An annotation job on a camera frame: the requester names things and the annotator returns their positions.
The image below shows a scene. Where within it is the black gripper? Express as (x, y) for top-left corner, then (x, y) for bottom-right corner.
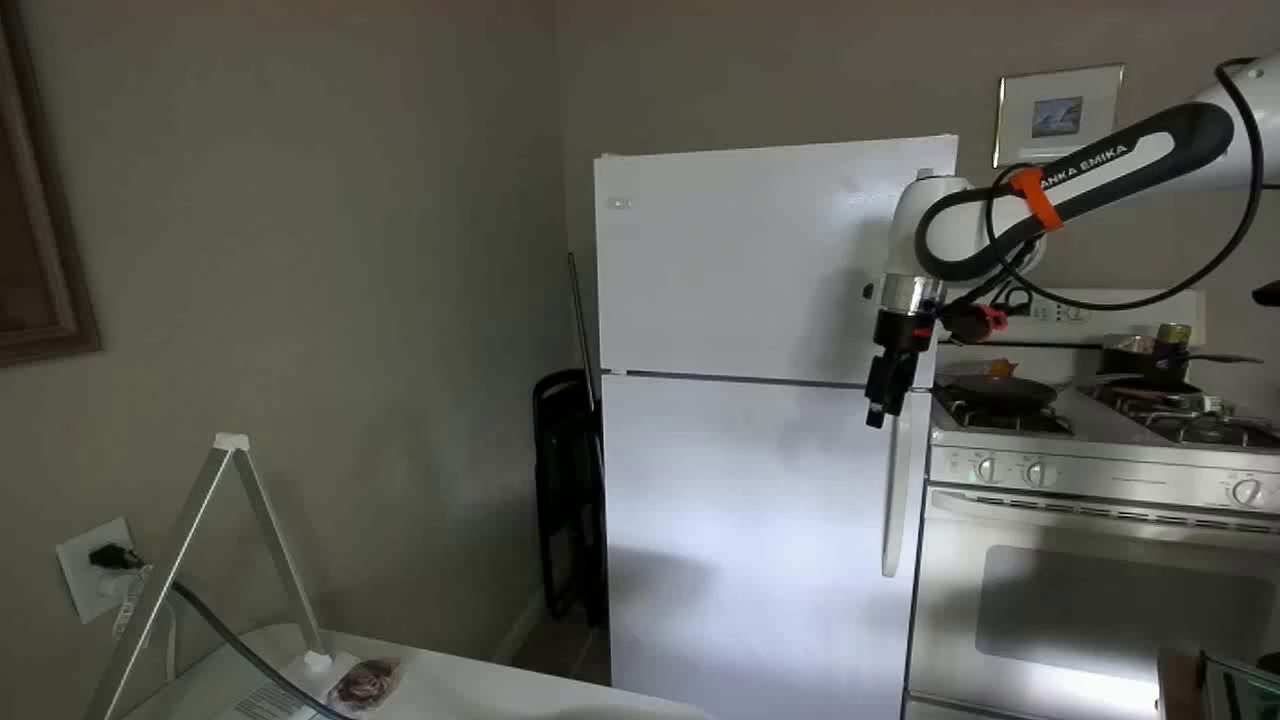
(860, 308), (936, 434)

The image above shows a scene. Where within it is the black frying pan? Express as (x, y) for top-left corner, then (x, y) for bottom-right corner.
(936, 369), (1068, 418)

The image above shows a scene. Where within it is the stainless steel stove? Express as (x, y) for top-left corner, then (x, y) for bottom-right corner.
(903, 279), (1280, 720)

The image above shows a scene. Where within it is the stainless oven door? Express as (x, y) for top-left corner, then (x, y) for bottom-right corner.
(909, 481), (1280, 720)

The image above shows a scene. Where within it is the white table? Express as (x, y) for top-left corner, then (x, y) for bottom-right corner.
(123, 616), (713, 720)

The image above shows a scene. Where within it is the dark red sticker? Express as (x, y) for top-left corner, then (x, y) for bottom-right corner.
(326, 650), (406, 712)

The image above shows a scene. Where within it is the white triangular stand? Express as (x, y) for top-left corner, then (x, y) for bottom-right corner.
(90, 429), (341, 720)

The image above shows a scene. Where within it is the black power plug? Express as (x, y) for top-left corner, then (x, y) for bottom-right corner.
(86, 541), (148, 577)

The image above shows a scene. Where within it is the white fridge door with handle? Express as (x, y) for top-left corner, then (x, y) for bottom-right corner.
(597, 369), (940, 720)

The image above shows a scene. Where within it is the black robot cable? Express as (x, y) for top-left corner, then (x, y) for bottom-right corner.
(918, 53), (1274, 315)

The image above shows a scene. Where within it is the orange cable strap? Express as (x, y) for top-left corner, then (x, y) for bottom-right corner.
(1006, 165), (1068, 236)

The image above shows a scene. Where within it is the white framed wall picture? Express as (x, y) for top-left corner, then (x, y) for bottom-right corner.
(989, 66), (1130, 172)

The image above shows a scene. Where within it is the dark power cable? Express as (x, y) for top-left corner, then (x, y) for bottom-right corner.
(131, 555), (351, 720)

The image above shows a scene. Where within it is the white wall outlet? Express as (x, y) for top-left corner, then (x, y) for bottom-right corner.
(52, 513), (143, 629)

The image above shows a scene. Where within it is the brown picture frame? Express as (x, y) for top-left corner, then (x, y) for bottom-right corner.
(0, 0), (110, 371)

